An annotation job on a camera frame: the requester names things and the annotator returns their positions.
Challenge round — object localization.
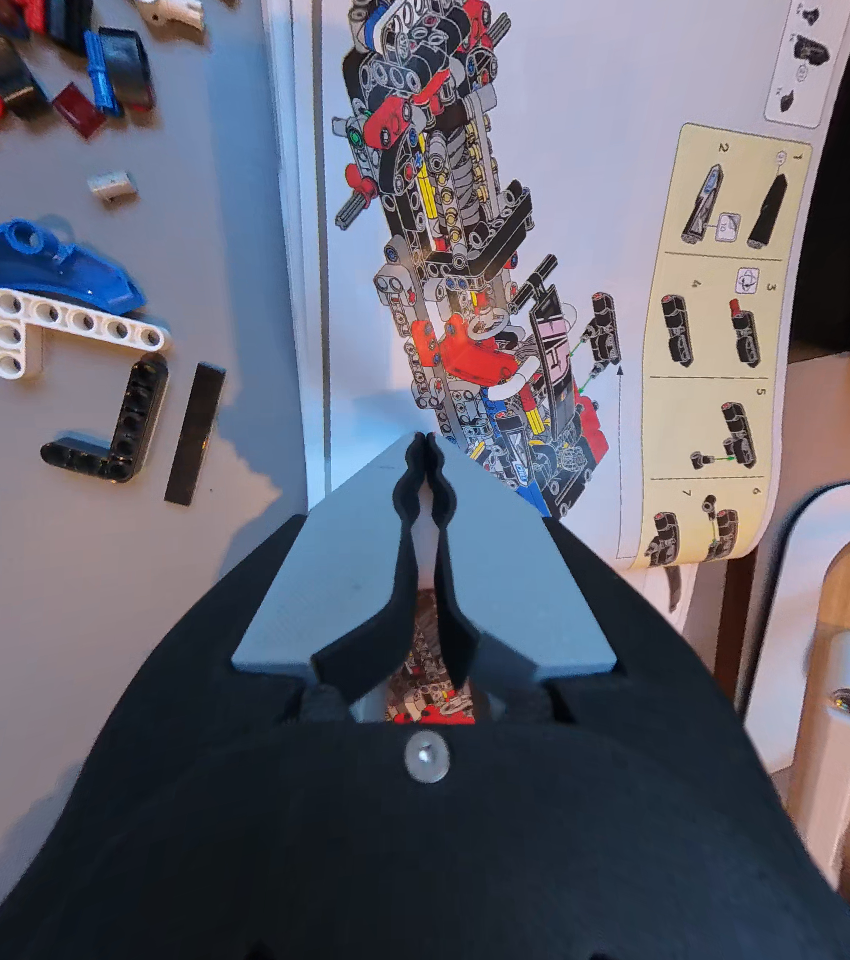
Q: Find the grey desk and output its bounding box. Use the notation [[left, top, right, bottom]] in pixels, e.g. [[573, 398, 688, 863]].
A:
[[0, 0, 850, 931]]

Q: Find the black L-shaped beam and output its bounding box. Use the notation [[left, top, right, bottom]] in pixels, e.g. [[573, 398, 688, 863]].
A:
[[41, 354, 169, 483]]

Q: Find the white L-shaped beam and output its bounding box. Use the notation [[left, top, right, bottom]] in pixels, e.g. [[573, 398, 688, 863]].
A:
[[0, 288, 171, 380]]

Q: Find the blue curved arch panel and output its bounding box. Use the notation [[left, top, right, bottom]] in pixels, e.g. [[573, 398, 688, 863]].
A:
[[0, 219, 147, 324]]

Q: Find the black flat strip piece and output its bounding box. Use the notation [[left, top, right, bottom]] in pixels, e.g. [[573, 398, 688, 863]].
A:
[[164, 363, 227, 507]]

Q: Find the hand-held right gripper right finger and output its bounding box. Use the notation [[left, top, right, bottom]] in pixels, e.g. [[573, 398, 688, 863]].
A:
[[425, 432, 617, 691]]

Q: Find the pile of toy building bricks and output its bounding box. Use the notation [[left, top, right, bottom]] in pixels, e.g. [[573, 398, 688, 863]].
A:
[[0, 0, 208, 226]]

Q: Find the white ledge bar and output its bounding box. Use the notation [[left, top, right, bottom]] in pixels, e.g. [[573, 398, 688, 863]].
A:
[[800, 630, 850, 886]]

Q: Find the building instruction booklet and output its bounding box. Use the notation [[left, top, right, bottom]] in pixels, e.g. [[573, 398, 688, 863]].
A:
[[260, 0, 850, 631]]

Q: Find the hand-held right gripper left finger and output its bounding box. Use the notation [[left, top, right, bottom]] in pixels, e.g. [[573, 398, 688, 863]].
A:
[[232, 432, 427, 705]]

